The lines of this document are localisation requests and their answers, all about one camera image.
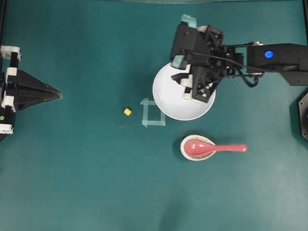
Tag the white round bowl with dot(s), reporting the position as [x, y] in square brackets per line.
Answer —
[168, 96]

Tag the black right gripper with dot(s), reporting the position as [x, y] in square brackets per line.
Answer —
[210, 61]

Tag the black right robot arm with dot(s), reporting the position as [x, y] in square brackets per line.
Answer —
[289, 60]

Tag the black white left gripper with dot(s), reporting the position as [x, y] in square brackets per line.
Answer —
[10, 102]

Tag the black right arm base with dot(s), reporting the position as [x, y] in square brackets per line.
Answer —
[299, 118]

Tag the small speckled ceramic dish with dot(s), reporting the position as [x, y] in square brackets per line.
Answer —
[196, 157]

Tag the red plastic spoon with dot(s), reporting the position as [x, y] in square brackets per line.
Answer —
[196, 147]

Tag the teal tape square marker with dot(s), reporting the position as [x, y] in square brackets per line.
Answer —
[152, 115]

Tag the yellow hexagonal prism block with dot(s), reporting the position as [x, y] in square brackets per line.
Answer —
[127, 111]

